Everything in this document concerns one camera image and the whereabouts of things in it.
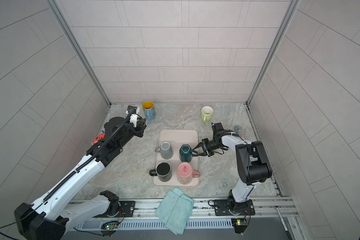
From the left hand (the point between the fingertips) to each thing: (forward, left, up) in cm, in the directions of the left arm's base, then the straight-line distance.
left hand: (146, 116), depth 72 cm
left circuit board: (-43, +14, -25) cm, 51 cm away
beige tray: (+5, -13, -28) cm, 32 cm away
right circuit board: (-41, -44, -28) cm, 66 cm away
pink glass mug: (-22, -19, -17) cm, 34 cm away
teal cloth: (-36, -15, -26) cm, 47 cm away
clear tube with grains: (+9, -54, -25) cm, 60 cm away
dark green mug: (-10, -19, -19) cm, 29 cm away
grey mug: (-8, -8, -20) cm, 23 cm away
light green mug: (+21, -33, -22) cm, 45 cm away
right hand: (-6, -24, -21) cm, 33 cm away
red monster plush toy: (-1, +32, -19) cm, 38 cm away
